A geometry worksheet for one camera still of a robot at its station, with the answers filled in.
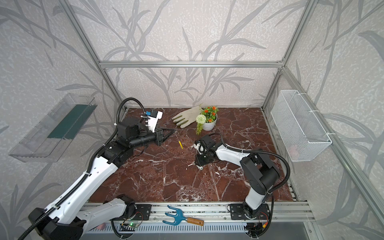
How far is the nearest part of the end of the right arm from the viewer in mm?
680

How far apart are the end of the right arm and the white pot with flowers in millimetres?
144

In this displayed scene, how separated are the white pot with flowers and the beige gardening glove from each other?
0.16 metres

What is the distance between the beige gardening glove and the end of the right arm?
0.28 m

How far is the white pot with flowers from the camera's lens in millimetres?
955

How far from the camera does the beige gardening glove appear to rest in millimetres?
1121
